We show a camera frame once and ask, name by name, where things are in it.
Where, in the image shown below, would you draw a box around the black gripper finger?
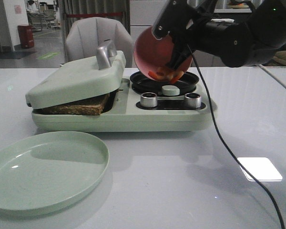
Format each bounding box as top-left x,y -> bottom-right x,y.
165,35 -> 192,70
152,0 -> 200,40

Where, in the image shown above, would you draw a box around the beige sofa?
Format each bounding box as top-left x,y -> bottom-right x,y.
263,50 -> 286,66

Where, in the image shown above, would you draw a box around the green pan handle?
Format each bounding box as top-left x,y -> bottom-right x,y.
162,85 -> 180,96

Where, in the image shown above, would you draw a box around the right silver knob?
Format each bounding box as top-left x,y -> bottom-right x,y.
184,93 -> 202,109

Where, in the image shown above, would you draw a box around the black round frying pan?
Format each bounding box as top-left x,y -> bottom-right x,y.
130,71 -> 199,95

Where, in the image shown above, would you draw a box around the red trash bin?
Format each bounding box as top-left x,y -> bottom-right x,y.
18,25 -> 34,49

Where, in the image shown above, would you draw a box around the left silver knob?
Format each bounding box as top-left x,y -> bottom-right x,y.
140,92 -> 158,108

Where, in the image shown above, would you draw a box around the black cable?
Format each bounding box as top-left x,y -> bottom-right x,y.
186,42 -> 286,229

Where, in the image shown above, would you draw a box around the bread slice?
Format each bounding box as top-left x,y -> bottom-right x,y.
35,94 -> 110,115

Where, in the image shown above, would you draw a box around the green breakfast maker lid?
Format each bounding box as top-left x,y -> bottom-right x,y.
25,50 -> 126,109

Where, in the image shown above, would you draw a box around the white braided cable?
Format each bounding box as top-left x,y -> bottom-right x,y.
259,64 -> 286,96

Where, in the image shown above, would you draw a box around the white refrigerator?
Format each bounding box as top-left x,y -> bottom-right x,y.
130,0 -> 166,41

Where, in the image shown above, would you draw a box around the orange shrimp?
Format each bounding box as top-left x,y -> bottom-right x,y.
148,67 -> 184,84

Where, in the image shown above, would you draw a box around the silver knob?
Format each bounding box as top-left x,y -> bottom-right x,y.
140,92 -> 158,108
184,93 -> 202,109

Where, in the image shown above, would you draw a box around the light green round plate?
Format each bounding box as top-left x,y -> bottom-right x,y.
0,131 -> 109,216

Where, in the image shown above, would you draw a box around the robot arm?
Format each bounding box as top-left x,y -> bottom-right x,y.
152,0 -> 286,70

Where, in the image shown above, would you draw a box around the left grey chair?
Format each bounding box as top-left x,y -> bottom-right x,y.
65,17 -> 133,68

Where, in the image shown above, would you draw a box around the pink bowl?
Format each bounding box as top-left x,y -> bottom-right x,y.
133,27 -> 192,80

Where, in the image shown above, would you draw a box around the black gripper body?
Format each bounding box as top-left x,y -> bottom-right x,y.
187,13 -> 253,68

